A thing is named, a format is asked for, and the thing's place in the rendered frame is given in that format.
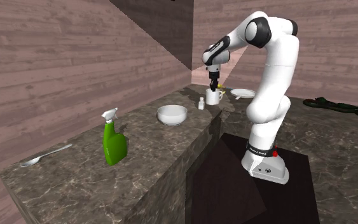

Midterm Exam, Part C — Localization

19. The white mug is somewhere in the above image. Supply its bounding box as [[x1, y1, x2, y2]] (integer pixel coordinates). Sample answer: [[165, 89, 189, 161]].
[[205, 88, 224, 106]]

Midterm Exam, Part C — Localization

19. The white plate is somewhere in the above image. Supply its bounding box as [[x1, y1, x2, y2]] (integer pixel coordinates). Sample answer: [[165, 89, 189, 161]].
[[230, 88, 257, 101]]

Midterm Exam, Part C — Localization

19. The white bowl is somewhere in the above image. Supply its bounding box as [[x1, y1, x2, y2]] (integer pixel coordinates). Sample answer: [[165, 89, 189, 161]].
[[156, 104, 188, 126]]

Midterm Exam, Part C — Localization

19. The dark robot stand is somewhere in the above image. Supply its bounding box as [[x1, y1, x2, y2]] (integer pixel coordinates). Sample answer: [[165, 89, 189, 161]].
[[185, 132, 320, 224]]

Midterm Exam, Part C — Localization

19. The green spray bottle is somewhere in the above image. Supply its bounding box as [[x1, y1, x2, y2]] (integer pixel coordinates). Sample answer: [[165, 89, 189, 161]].
[[100, 107, 128, 167]]

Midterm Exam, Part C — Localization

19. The dark green toy snake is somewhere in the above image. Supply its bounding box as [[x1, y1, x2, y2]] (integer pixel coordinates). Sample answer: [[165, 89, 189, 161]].
[[302, 97, 358, 118]]

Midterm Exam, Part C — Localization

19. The silver spoon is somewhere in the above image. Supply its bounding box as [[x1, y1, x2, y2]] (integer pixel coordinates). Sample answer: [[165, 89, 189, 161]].
[[20, 143, 73, 167]]

